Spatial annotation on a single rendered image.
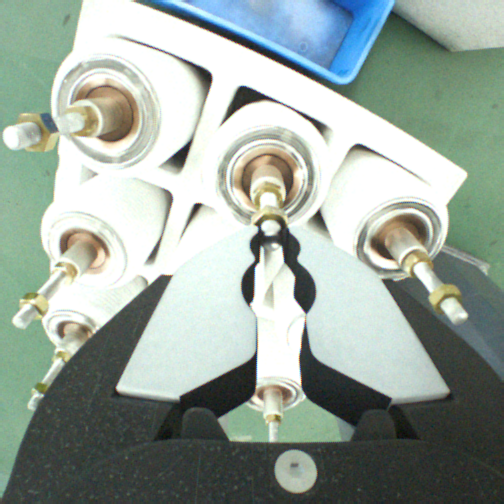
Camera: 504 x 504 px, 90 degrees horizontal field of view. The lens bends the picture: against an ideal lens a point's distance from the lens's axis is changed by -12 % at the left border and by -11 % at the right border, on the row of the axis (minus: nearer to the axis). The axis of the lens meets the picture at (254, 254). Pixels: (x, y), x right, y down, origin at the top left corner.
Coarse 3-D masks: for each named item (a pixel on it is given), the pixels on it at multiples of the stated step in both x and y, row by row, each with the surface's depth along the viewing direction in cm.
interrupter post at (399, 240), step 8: (392, 232) 22; (400, 232) 21; (408, 232) 21; (392, 240) 21; (400, 240) 21; (408, 240) 20; (416, 240) 20; (392, 248) 21; (400, 248) 20; (408, 248) 19; (416, 248) 19; (424, 248) 19; (400, 256) 20; (400, 264) 20
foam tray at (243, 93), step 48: (96, 0) 19; (192, 48) 21; (240, 48) 22; (240, 96) 33; (288, 96) 23; (336, 96) 23; (192, 144) 26; (336, 144) 25; (384, 144) 25; (192, 192) 28
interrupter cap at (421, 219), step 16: (384, 208) 21; (400, 208) 21; (416, 208) 21; (432, 208) 20; (368, 224) 21; (384, 224) 21; (400, 224) 22; (416, 224) 21; (432, 224) 21; (368, 240) 22; (384, 240) 22; (432, 240) 22; (368, 256) 23; (384, 256) 23; (432, 256) 23; (384, 272) 24; (400, 272) 24
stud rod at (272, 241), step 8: (264, 200) 16; (272, 200) 15; (264, 224) 13; (272, 224) 13; (264, 232) 12; (272, 232) 12; (280, 232) 13; (264, 240) 12; (272, 240) 12; (280, 240) 12; (264, 248) 13; (272, 248) 13
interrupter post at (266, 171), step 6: (258, 168) 19; (264, 168) 19; (270, 168) 19; (276, 168) 20; (258, 174) 18; (264, 174) 18; (270, 174) 18; (276, 174) 18; (252, 180) 19; (258, 180) 17; (264, 180) 17; (270, 180) 17; (276, 180) 17; (282, 180) 18; (252, 186) 17; (282, 186) 17; (252, 192) 18; (282, 192) 17; (252, 198) 18
